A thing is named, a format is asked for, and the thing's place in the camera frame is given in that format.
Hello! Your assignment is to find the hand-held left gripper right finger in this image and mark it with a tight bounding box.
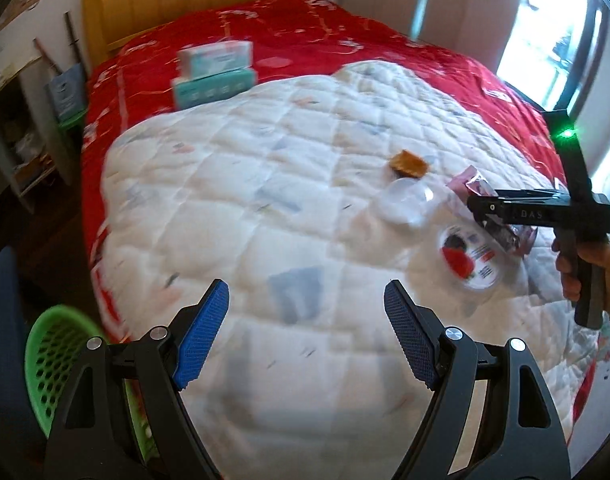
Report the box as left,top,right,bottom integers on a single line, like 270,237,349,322
383,279,571,480

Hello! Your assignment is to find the bright window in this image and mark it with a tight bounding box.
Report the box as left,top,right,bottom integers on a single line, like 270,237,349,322
495,0,606,91

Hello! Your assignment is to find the reddish thin stick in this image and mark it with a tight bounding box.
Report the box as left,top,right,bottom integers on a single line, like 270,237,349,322
33,37,63,76

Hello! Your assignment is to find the pink foil snack bag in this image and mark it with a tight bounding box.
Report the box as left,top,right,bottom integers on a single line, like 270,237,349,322
445,167,538,257

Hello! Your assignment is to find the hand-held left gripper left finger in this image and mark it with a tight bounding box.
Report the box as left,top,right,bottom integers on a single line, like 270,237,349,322
44,279,231,480

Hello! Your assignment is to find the dark thin stick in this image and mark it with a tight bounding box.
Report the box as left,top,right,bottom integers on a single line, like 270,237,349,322
64,12,83,68

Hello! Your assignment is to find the green plastic basket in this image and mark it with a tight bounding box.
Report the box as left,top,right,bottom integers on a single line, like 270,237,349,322
25,305,158,441

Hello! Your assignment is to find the white quilted blanket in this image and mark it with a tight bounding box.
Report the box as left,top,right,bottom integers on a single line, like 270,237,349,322
87,60,601,480

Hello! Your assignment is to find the small clear plastic cup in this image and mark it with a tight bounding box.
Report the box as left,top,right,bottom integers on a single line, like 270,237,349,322
377,177,436,226

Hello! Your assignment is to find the white teal tissue pack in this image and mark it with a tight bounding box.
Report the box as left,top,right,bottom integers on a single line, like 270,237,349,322
179,41,253,78

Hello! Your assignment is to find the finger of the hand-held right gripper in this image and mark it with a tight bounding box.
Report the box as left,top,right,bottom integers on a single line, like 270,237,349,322
466,190,508,227
480,222,523,254

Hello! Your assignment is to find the fruit print round lid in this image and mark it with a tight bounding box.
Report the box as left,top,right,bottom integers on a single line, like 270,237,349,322
436,224,506,291

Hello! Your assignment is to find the red patterned bedspread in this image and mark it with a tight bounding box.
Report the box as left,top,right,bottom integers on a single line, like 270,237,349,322
80,0,598,423

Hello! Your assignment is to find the white open shelf unit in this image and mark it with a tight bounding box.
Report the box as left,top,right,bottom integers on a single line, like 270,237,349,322
0,55,86,211

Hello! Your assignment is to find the dark blue cloth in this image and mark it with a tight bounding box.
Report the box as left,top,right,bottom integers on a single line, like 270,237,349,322
0,247,30,411

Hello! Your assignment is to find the clear plastic food container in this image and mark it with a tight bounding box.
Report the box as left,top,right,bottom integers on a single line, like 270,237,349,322
382,146,438,183

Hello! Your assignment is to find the brown bread piece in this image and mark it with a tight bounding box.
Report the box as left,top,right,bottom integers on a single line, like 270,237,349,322
389,150,431,179

